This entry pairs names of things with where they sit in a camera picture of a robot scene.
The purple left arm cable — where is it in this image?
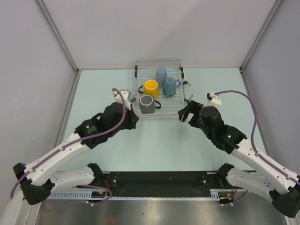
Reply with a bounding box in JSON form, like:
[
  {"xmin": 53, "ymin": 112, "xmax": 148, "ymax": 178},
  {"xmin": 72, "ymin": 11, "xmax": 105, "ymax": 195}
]
[{"xmin": 10, "ymin": 88, "xmax": 128, "ymax": 200}]

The aluminium frame post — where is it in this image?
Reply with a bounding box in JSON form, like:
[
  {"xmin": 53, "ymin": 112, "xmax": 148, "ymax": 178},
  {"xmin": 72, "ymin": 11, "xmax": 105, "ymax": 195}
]
[
  {"xmin": 34, "ymin": 0, "xmax": 79, "ymax": 74},
  {"xmin": 239, "ymin": 0, "xmax": 284, "ymax": 72}
]

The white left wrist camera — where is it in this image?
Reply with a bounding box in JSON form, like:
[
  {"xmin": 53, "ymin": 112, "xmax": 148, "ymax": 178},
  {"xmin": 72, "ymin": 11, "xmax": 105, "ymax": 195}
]
[{"xmin": 112, "ymin": 89, "xmax": 132, "ymax": 110}]

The grey slotted cable duct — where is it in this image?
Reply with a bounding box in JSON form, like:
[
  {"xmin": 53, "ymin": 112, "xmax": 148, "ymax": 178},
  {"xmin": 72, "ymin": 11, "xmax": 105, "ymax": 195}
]
[{"xmin": 50, "ymin": 189, "xmax": 237, "ymax": 201}]

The light blue plain cup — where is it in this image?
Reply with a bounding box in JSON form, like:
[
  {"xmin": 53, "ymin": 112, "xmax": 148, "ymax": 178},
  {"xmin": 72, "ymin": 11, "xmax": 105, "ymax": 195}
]
[{"xmin": 155, "ymin": 67, "xmax": 167, "ymax": 88}]

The blue ribbed flower mug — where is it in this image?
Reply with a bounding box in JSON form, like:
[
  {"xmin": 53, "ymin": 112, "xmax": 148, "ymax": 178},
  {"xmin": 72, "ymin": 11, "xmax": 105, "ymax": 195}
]
[{"xmin": 163, "ymin": 77, "xmax": 181, "ymax": 97}]

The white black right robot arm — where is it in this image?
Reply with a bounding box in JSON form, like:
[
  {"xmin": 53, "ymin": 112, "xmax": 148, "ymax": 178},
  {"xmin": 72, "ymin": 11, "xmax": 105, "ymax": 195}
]
[{"xmin": 178, "ymin": 100, "xmax": 300, "ymax": 218}]

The aluminium frame post right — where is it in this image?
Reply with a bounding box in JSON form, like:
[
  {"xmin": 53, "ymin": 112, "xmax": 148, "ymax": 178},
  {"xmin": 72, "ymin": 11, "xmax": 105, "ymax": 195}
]
[{"xmin": 239, "ymin": 0, "xmax": 284, "ymax": 72}]

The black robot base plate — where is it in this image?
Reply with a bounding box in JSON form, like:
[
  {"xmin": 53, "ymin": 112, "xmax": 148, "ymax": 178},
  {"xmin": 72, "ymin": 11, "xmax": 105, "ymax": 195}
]
[{"xmin": 92, "ymin": 171, "xmax": 239, "ymax": 198}]

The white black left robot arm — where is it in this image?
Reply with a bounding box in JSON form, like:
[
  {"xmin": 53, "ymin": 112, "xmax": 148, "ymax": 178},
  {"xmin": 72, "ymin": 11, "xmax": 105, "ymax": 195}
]
[{"xmin": 13, "ymin": 103, "xmax": 142, "ymax": 205}]

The grey ceramic mug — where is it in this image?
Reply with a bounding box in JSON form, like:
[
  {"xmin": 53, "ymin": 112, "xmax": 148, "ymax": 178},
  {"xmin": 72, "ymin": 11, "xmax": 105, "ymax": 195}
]
[{"xmin": 139, "ymin": 94, "xmax": 161, "ymax": 114}]

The metal wire dish rack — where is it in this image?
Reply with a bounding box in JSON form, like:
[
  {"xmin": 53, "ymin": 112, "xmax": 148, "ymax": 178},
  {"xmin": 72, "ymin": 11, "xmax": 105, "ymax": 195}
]
[{"xmin": 133, "ymin": 59, "xmax": 186, "ymax": 119}]

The yellow ceramic mug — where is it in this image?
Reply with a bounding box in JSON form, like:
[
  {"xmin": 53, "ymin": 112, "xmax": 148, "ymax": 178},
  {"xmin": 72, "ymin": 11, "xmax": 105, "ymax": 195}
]
[{"xmin": 138, "ymin": 79, "xmax": 159, "ymax": 99}]

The aluminium frame post left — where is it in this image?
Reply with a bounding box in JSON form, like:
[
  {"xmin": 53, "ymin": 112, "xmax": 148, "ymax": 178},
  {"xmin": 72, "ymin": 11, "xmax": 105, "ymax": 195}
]
[{"xmin": 34, "ymin": 0, "xmax": 79, "ymax": 74}]

